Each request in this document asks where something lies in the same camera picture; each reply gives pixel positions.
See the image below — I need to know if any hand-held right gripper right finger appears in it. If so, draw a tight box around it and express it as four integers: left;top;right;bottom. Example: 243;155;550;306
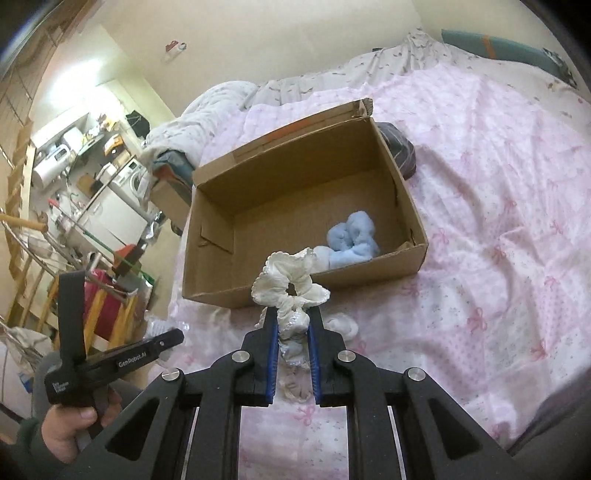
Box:
307;305;536;480

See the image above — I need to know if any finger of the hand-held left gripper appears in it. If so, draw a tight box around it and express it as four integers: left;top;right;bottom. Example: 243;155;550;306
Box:
111;329;185;372
58;271;87;360

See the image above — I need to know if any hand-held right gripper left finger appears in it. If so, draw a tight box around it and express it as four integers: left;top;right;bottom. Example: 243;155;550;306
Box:
60;305;280;480

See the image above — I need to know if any white satin scrunchie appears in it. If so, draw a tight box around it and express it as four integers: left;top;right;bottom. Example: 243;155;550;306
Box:
252;248;331;370

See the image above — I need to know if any light blue fluffy scrunchie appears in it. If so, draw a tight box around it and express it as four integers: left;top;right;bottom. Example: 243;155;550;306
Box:
310;211;382;269

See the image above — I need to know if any brown cardboard box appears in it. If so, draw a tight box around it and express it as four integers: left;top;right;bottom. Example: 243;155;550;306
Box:
181;98;429;310

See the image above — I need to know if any person's left forearm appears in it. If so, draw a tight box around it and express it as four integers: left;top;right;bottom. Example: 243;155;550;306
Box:
0;415;61;480

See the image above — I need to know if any person's left hand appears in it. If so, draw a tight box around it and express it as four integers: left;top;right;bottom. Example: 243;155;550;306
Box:
41;388;123;464

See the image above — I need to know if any yellow wooden rack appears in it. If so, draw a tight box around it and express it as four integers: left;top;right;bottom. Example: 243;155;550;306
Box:
9;270;140;357

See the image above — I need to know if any brown patterned scrunchie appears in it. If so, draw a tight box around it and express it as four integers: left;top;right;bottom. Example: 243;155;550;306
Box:
279;367;311;403

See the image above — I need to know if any small white cloth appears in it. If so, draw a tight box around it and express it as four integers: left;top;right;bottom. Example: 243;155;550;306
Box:
322;313;359;341

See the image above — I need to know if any red box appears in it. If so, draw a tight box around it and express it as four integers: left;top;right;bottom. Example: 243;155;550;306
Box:
113;244;148;278

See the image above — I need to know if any white kitchen cabinet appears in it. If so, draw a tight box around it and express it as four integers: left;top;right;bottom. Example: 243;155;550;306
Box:
74;185;149;260

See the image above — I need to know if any white washing machine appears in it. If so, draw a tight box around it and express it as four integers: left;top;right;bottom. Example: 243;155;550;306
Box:
113;168;149;200

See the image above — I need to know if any wooden nightstand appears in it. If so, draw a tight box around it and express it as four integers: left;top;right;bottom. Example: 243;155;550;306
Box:
150;178;193;225

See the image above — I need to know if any white water heater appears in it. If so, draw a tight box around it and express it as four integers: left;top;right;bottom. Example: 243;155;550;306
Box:
32;144;71;188

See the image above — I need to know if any teal and orange folded blanket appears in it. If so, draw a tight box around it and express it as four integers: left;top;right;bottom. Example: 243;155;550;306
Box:
154;149;195;191

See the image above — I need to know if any black hanging garment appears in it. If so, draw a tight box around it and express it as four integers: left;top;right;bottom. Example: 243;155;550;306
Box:
124;110;151;137

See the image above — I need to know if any pink bow-print quilt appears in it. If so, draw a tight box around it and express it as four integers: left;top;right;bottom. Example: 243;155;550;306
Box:
166;60;591;480

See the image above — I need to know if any dark grey cloth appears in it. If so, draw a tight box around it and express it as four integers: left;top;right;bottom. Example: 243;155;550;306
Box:
378;121;417;182

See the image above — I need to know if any grey patterned duvet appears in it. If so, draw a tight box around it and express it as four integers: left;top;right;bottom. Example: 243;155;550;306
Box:
141;28;462;158

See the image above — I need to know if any beige patterned bed sheet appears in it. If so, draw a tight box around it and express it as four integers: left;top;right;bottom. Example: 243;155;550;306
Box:
434;48;585;100

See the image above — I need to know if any teal pillow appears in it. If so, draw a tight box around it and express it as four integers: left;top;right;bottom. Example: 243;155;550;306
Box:
441;28;561;71

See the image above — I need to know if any dark patterned cloth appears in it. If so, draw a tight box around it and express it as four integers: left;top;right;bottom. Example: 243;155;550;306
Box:
542;46;578;88

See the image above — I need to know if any green mop handle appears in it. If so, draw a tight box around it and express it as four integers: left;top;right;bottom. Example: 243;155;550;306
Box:
48;198;154;283

